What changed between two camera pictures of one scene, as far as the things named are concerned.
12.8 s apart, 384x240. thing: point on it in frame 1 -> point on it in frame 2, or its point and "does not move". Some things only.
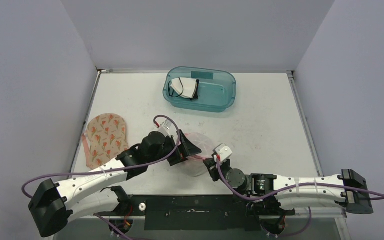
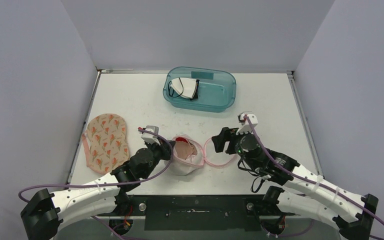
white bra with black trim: (187, 88) does not move
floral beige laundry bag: (105, 138) does not move
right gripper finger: (210, 164) -> (218, 142)
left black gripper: (185, 150) -> (165, 147)
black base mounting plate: (199, 212) does not move
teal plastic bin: (217, 89) does not move
